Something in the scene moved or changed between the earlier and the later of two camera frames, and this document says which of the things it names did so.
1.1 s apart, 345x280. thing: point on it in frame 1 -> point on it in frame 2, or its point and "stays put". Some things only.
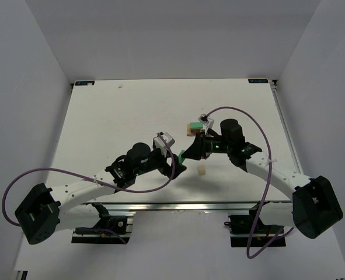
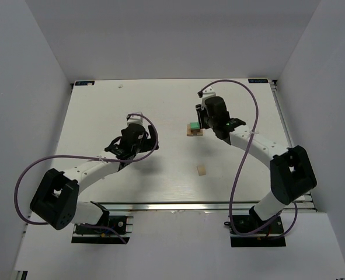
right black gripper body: x=203 y=146 -> x=204 y=118
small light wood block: x=201 y=170 stays put
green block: x=197 y=125 stays put
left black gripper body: x=166 y=167 -> x=148 y=140
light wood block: x=188 y=130 stays put
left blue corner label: x=84 y=83 stays put
